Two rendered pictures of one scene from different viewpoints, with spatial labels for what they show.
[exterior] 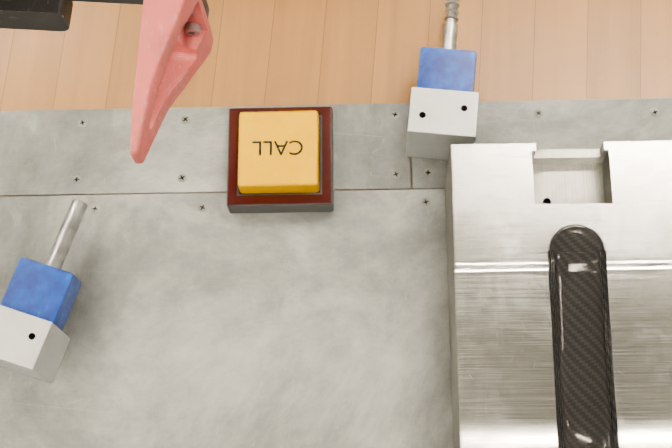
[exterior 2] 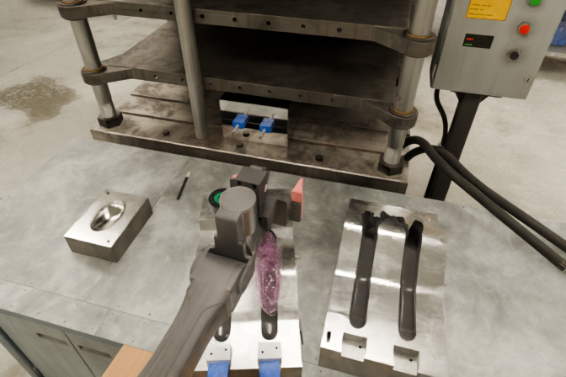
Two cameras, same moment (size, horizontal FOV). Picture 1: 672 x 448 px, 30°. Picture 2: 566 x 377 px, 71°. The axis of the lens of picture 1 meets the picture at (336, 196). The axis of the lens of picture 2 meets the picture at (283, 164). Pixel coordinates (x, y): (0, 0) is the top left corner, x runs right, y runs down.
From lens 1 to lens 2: 78 cm
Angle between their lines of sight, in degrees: 69
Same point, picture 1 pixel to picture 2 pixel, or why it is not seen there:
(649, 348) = (387, 303)
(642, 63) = not seen: outside the picture
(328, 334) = (476, 357)
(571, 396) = (410, 299)
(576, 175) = (399, 366)
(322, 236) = not seen: outside the picture
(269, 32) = not seen: outside the picture
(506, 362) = (429, 310)
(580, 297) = (405, 322)
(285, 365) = (489, 351)
